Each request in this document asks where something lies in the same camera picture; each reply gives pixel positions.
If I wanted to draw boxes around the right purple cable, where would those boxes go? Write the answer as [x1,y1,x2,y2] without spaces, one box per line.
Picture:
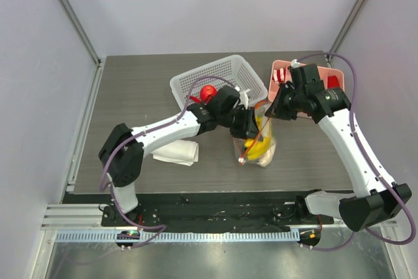
[292,52,415,252]

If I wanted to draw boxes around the red white striped item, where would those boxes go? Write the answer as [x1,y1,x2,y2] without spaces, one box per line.
[272,67,291,84]

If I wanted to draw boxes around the white slotted cable duct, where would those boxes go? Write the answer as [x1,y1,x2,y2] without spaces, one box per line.
[55,229,300,243]

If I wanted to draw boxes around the white perforated plastic basket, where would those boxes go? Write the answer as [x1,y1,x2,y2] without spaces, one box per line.
[170,55,268,108]

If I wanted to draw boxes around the folded white towel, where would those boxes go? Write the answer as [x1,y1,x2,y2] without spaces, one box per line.
[152,140,199,166]

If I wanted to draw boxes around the clear zip bag orange seal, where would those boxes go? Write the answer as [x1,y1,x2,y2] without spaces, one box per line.
[233,100,276,167]

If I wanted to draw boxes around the red fake apple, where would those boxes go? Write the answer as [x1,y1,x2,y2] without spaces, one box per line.
[200,84,217,103]

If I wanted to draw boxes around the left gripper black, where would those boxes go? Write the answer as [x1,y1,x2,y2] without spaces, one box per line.
[218,105,262,141]

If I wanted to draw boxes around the purple cable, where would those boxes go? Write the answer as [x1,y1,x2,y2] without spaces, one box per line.
[99,75,239,249]
[292,52,415,252]

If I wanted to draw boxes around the yellow fake banana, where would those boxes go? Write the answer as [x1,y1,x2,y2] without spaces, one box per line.
[241,117,273,161]

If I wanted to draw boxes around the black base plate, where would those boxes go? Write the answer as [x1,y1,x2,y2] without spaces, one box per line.
[101,192,324,233]

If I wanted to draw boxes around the white fake radish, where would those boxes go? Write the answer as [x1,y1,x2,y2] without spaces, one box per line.
[257,146,276,167]

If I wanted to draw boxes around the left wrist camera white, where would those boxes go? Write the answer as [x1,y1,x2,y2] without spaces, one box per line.
[234,86,251,109]

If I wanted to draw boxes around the red fake chili pepper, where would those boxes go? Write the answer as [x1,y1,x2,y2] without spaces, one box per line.
[186,95,202,104]

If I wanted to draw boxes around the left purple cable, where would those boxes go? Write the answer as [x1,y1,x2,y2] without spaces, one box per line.
[99,75,239,249]

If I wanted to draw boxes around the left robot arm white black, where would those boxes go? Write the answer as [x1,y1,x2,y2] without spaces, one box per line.
[98,86,259,226]

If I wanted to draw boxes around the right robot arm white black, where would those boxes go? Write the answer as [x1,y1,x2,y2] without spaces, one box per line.
[266,60,412,232]

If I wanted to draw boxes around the red item right compartment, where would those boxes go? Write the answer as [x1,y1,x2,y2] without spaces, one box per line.
[327,76,340,89]

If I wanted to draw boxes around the pink compartment tray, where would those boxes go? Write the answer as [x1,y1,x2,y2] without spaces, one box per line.
[266,59,346,118]

